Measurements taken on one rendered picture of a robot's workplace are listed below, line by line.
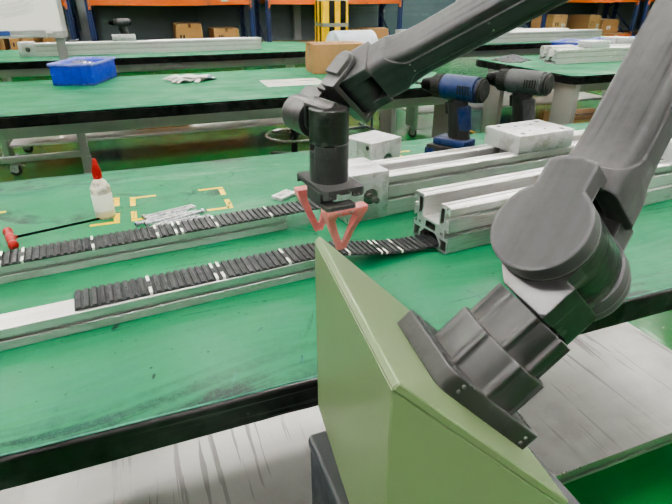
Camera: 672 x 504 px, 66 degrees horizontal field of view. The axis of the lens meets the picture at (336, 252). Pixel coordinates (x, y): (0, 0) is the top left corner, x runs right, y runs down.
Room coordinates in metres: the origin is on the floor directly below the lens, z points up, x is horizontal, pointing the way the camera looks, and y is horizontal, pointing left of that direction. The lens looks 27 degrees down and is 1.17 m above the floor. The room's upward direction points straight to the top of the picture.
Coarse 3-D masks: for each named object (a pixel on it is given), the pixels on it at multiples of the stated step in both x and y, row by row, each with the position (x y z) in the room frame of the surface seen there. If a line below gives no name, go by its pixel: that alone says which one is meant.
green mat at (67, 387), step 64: (576, 128) 1.69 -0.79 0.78; (0, 192) 1.09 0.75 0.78; (64, 192) 1.09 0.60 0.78; (128, 192) 1.09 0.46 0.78; (192, 192) 1.09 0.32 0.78; (256, 192) 1.09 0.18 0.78; (192, 256) 0.77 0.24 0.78; (384, 256) 0.77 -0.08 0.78; (448, 256) 0.77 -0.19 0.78; (640, 256) 0.77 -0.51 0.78; (192, 320) 0.58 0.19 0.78; (256, 320) 0.58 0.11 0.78; (448, 320) 0.58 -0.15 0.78; (0, 384) 0.46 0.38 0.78; (64, 384) 0.46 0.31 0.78; (128, 384) 0.46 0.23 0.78; (192, 384) 0.46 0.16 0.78; (256, 384) 0.46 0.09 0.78; (0, 448) 0.36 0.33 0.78
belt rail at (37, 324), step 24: (312, 264) 0.70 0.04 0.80; (192, 288) 0.62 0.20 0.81; (216, 288) 0.64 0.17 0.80; (240, 288) 0.65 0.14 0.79; (264, 288) 0.67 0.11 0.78; (24, 312) 0.56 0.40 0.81; (48, 312) 0.56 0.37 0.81; (72, 312) 0.56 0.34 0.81; (96, 312) 0.57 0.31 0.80; (120, 312) 0.58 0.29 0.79; (144, 312) 0.59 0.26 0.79; (0, 336) 0.52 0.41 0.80; (24, 336) 0.53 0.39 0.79; (48, 336) 0.54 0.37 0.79
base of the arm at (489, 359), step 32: (416, 320) 0.34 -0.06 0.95; (480, 320) 0.33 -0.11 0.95; (512, 320) 0.32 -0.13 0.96; (416, 352) 0.31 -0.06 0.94; (448, 352) 0.31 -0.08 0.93; (480, 352) 0.30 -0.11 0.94; (512, 352) 0.30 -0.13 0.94; (544, 352) 0.30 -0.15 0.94; (448, 384) 0.28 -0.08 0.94; (480, 384) 0.29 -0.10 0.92; (512, 384) 0.29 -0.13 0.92; (480, 416) 0.28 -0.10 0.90; (512, 416) 0.29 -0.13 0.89
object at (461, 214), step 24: (432, 192) 0.85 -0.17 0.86; (456, 192) 0.87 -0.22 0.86; (480, 192) 0.90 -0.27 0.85; (504, 192) 0.85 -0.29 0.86; (648, 192) 1.00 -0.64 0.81; (432, 216) 0.84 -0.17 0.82; (456, 216) 0.80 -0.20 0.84; (480, 216) 0.81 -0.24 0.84; (456, 240) 0.79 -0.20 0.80; (480, 240) 0.81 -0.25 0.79
